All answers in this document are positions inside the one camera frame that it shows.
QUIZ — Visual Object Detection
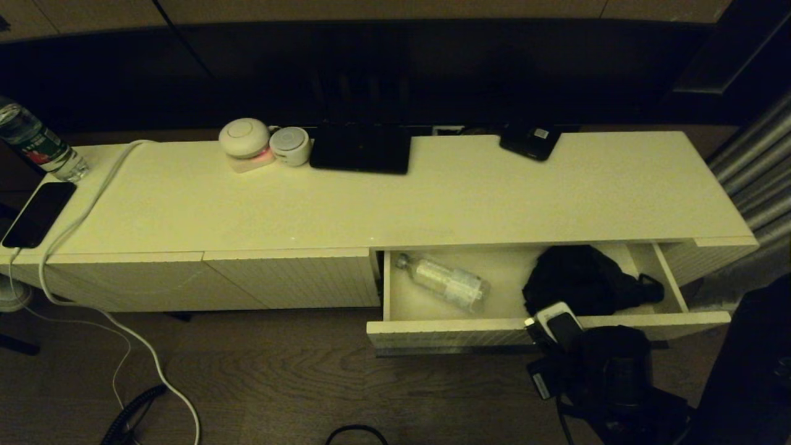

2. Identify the black cloth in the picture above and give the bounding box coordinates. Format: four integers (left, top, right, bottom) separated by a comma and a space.
522, 245, 666, 318

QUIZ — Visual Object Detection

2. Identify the white slatted drawer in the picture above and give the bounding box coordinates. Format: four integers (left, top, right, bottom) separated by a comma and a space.
366, 242, 733, 357

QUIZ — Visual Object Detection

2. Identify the dark long cabinet handle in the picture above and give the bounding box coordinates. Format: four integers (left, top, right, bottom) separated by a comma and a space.
376, 345, 669, 358

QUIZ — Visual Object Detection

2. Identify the clear plastic water bottle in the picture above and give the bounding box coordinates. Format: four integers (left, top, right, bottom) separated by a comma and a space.
395, 253, 491, 315

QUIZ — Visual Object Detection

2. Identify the long white tv cabinet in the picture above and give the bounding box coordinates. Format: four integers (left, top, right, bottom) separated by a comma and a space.
0, 130, 761, 313

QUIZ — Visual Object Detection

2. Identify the small black labelled device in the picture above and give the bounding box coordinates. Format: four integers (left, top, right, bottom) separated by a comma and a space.
499, 125, 562, 162

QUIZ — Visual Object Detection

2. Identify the grey curtain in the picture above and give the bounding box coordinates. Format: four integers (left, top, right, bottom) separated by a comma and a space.
695, 93, 791, 310

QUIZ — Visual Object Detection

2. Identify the black flat box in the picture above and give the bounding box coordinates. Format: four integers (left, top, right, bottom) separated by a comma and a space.
309, 121, 413, 176

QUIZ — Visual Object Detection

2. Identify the large black television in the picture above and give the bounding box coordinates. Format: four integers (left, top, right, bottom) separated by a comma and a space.
176, 19, 717, 130

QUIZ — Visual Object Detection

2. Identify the small white round device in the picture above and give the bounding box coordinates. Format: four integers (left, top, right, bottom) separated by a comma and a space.
269, 126, 311, 167

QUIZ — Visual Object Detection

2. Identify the large white round device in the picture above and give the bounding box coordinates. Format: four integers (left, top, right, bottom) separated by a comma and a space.
218, 117, 276, 174

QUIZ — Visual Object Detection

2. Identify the black floor foot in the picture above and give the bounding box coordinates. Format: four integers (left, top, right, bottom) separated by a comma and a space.
0, 334, 41, 357

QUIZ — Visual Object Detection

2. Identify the black smartphone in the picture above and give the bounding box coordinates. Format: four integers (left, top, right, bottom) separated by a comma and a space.
2, 181, 78, 249

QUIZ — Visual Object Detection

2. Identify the white round floor object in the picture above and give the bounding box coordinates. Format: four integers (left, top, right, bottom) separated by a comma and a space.
0, 275, 32, 313

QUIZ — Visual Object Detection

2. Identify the water bottle green red label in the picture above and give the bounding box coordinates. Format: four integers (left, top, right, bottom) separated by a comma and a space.
0, 96, 91, 184

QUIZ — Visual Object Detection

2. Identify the black cable with plug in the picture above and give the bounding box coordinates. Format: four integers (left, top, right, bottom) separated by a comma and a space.
326, 424, 389, 445

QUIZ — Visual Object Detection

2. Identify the black coiled cable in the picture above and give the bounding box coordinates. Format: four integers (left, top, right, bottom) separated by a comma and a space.
101, 384, 169, 445

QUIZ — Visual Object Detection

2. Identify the thick white cable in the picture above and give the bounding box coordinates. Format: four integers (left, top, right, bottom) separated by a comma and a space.
38, 139, 203, 445

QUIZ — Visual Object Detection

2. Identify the thin white cable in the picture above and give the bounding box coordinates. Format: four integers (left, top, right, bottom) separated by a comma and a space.
6, 247, 133, 412

